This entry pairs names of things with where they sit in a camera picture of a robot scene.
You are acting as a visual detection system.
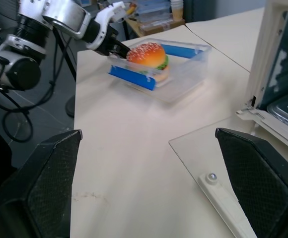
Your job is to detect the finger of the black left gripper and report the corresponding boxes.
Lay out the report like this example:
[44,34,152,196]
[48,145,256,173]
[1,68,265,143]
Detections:
[108,49,129,60]
[114,40,132,54]

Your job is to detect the clear food container blue clips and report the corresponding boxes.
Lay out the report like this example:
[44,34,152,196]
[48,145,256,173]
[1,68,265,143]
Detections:
[108,37,213,104]

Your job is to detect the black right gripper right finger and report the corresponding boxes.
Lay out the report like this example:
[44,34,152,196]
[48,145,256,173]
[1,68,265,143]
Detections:
[215,127,288,238]

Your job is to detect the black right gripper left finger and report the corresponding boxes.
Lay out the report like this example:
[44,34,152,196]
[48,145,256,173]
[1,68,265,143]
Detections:
[0,129,83,238]

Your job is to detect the wooden background table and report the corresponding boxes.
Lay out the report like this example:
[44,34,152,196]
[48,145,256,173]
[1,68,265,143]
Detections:
[125,16,186,40]

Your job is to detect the black stand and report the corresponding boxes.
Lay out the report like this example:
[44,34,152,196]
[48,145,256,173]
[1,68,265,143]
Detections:
[53,27,76,119]

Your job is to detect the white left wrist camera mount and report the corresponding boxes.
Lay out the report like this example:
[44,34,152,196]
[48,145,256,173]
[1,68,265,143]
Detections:
[86,1,126,51]

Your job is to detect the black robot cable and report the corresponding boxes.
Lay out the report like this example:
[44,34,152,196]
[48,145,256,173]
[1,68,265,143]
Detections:
[0,29,62,143]

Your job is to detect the glass toaster oven door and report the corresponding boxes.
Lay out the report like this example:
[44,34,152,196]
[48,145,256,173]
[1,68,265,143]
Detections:
[168,116,288,238]

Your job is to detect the stack of paper cups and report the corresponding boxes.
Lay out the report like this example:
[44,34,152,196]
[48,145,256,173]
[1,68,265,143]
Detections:
[170,0,185,21]

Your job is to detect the cream toaster oven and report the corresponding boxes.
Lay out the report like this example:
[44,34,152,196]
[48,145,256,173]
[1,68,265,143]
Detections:
[235,0,288,154]

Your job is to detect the clear plastic storage boxes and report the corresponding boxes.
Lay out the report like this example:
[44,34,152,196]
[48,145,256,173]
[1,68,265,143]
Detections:
[136,0,174,25]

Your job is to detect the toy hamburger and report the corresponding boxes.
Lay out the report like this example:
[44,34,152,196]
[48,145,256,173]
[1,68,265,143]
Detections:
[126,42,171,82]

